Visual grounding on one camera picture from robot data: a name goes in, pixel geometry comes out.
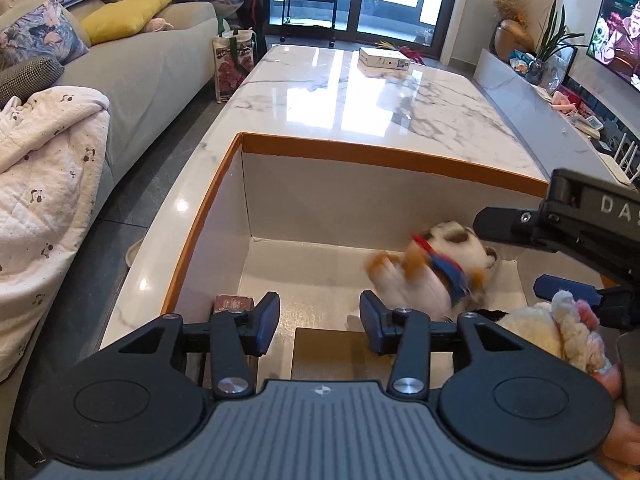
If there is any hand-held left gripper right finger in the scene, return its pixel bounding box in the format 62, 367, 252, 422
359, 290, 547, 403

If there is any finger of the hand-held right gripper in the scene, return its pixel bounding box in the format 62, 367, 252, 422
532, 274, 640, 332
472, 206, 551, 252

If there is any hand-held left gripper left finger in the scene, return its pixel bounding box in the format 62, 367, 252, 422
100, 291, 282, 402

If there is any white crocheted bunny plush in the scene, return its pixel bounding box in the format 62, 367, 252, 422
497, 290, 623, 392

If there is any brown dog plush blue hat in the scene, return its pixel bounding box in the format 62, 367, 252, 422
365, 220, 501, 318

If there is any white storage box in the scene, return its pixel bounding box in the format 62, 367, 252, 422
160, 132, 623, 386

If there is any small brown box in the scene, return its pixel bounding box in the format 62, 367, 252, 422
214, 294, 256, 313

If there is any white router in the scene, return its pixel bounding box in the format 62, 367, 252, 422
597, 137, 640, 184

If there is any marble television console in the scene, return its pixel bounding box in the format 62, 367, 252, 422
472, 47, 640, 187

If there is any white bowl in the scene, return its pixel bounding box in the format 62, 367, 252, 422
122, 240, 147, 269

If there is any glass vase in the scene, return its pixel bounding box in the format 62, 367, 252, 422
525, 57, 551, 87

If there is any golden vase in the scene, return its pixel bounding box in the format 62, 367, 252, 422
495, 19, 536, 62

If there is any green leafy plant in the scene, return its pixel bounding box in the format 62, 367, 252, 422
535, 0, 587, 64

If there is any red item on floor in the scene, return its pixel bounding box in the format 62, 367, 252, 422
377, 40, 427, 66

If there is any white flat box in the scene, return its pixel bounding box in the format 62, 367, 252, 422
358, 47, 412, 71

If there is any dried flower bunch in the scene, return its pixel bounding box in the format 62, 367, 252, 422
492, 0, 531, 23

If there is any white printed blanket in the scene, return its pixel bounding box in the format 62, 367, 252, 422
0, 85, 112, 385

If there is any printed shopping bag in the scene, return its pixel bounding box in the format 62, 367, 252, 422
212, 29, 257, 104

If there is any grey sofa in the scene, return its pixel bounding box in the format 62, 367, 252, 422
0, 0, 219, 281

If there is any yellow pillow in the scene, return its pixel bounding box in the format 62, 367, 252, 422
80, 0, 177, 46

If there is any dark houndstooth pillow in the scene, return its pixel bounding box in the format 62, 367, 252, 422
0, 56, 66, 109

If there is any floral pillow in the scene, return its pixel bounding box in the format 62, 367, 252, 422
0, 0, 91, 69

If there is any wall television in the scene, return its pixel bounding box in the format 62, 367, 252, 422
585, 0, 640, 92

